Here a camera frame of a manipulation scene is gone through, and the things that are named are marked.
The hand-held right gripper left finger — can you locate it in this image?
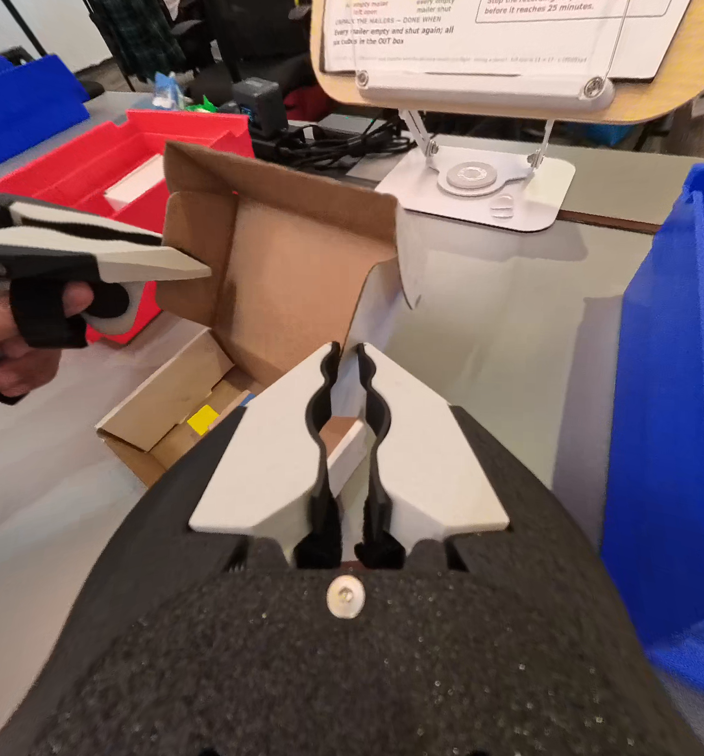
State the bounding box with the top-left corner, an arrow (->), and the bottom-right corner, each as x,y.
188,341 -> 344,569

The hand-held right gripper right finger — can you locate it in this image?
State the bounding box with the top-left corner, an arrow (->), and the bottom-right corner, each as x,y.
355,341 -> 511,569

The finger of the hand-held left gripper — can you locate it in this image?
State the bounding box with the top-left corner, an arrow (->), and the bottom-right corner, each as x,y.
0,226 -> 212,284
8,201 -> 164,247

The cardboard mailer box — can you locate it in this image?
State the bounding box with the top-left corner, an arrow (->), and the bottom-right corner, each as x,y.
96,141 -> 429,500

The person's left hand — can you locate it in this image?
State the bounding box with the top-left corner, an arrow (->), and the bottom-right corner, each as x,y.
0,282 -> 96,410

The white closed mailer box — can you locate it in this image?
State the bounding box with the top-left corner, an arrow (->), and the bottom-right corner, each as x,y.
104,155 -> 170,211

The red plastic bin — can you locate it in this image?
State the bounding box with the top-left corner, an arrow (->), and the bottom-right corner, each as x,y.
0,108 -> 255,346

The wooden cube yellow face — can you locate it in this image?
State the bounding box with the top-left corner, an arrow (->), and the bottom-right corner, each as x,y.
187,404 -> 220,437

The blue white packet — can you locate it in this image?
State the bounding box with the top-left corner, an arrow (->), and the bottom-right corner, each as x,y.
153,72 -> 185,111

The black box-shaped device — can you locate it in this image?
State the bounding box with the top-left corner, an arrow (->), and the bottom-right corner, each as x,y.
232,78 -> 289,144

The dark plaid cloth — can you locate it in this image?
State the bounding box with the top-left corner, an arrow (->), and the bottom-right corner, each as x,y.
85,0 -> 188,79

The large blue plastic bin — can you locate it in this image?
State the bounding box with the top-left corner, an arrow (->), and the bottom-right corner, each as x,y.
601,162 -> 704,704

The black chair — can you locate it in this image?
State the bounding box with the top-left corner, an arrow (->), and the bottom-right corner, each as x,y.
183,0 -> 315,102

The white instruction sign stand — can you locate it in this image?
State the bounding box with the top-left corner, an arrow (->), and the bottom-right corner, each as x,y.
310,0 -> 704,233

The printed instruction sheet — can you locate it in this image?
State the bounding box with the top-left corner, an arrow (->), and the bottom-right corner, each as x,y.
322,0 -> 692,81

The black cable bundle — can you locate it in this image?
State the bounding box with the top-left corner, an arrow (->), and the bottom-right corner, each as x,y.
251,121 -> 418,173

